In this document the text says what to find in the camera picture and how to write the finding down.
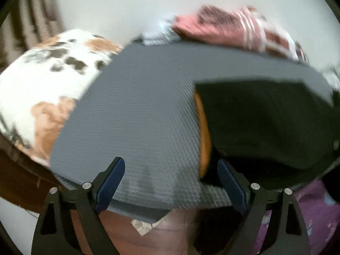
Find purple floral cloth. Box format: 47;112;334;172
252;179;340;255

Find grey mesh mattress pad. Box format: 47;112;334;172
50;42;332;222

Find light blue white cloth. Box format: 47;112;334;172
141;18;181;46

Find black pants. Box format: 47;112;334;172
193;78;340;255

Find pink checked folded blanket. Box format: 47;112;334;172
172;5;309;65

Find floral cream pillow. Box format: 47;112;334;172
1;29;123;167

